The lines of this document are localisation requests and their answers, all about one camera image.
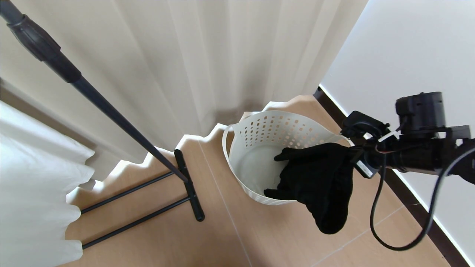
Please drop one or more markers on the black garment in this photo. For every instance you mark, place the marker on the black garment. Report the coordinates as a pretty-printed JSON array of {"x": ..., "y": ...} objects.
[{"x": 319, "y": 185}]

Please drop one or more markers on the white laundry basket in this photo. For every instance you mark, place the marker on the white laundry basket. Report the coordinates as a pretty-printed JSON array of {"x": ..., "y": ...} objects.
[{"x": 252, "y": 163}]

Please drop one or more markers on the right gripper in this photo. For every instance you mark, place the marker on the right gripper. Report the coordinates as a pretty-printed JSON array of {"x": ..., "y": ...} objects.
[{"x": 386, "y": 159}]

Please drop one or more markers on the beige curtain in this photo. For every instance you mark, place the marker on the beige curtain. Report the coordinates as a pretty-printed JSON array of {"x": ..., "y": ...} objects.
[{"x": 204, "y": 55}]

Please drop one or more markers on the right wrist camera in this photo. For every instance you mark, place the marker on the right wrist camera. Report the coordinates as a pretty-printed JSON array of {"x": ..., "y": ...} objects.
[{"x": 362, "y": 124}]

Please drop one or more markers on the white printed t-shirt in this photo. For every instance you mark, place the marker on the white printed t-shirt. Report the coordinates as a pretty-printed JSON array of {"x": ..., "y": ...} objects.
[{"x": 33, "y": 185}]

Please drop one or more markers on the black clothes rack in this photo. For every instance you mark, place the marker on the black clothes rack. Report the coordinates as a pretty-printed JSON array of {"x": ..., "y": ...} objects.
[{"x": 41, "y": 42}]

